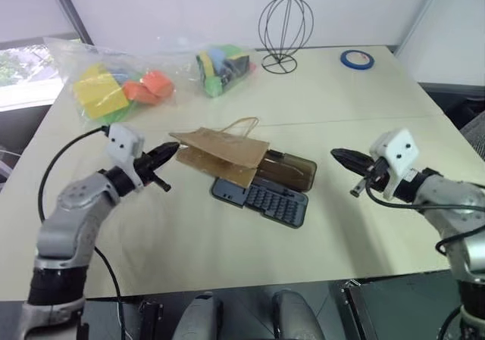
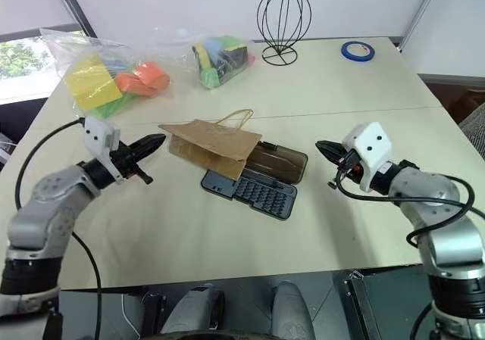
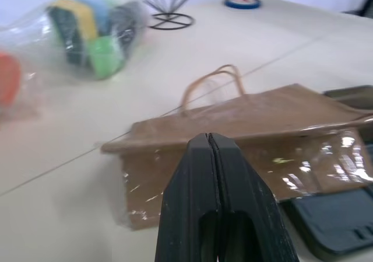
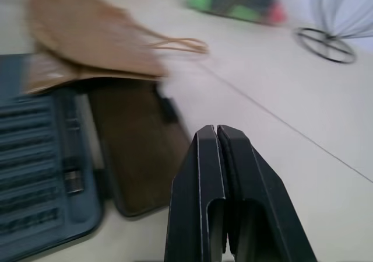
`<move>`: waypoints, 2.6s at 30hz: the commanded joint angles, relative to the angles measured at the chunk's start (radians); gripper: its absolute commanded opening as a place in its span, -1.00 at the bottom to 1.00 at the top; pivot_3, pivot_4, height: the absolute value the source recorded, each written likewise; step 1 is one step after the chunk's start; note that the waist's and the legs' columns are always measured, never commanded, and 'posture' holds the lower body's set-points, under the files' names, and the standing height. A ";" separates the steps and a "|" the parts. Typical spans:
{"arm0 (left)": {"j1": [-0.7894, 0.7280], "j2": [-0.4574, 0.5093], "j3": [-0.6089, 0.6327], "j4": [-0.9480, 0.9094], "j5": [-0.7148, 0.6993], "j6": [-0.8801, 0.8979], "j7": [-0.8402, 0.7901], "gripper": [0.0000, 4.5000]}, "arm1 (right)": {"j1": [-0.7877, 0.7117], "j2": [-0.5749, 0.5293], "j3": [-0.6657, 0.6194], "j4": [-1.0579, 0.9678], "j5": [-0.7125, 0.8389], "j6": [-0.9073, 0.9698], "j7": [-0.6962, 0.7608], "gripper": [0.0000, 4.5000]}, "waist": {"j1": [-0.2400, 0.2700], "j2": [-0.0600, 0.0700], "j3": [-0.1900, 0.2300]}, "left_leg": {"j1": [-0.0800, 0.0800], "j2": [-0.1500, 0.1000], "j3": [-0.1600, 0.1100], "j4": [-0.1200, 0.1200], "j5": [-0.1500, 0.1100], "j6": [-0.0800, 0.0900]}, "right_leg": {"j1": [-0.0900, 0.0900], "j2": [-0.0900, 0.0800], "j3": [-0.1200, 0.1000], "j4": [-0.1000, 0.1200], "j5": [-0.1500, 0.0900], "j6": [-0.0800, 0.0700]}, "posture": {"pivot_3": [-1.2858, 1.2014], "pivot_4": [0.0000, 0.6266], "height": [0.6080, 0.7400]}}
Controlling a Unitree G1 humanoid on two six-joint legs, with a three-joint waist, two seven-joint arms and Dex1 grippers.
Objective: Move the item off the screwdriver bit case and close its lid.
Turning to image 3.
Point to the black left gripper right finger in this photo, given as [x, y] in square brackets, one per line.
[247, 192]

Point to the orange round object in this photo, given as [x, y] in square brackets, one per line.
[8, 82]

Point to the blue tape roll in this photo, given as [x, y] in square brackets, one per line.
[242, 2]

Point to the clear plastic sleeve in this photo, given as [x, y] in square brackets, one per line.
[329, 160]

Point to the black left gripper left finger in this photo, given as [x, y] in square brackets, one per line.
[189, 192]

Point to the clear plastic bag of sponges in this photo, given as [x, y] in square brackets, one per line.
[78, 37]

